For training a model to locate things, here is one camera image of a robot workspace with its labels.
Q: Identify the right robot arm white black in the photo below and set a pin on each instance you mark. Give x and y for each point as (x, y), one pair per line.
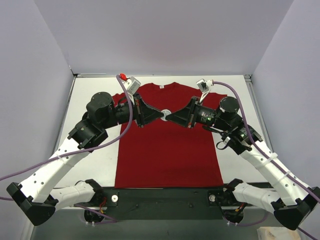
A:
(290, 200)

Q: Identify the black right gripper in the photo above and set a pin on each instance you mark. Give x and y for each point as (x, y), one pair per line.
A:
(191, 112)

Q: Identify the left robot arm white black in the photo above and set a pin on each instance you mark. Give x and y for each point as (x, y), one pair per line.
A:
(38, 197)

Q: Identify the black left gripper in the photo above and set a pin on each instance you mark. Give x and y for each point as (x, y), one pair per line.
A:
(139, 111)

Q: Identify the beige foam block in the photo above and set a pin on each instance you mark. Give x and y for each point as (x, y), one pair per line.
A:
(277, 233)

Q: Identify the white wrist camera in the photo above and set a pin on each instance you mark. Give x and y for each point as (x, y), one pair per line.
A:
(205, 88)
(131, 84)

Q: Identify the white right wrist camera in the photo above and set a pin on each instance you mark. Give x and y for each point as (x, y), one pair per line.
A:
(205, 88)

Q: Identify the round colourful brooch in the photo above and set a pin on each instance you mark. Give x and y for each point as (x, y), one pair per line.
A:
(165, 113)

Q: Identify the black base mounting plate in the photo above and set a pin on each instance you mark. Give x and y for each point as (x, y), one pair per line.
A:
(168, 204)

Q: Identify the red t-shirt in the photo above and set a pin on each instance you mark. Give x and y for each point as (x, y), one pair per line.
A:
(164, 154)

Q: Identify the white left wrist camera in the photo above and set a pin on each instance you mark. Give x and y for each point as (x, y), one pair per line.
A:
(131, 84)

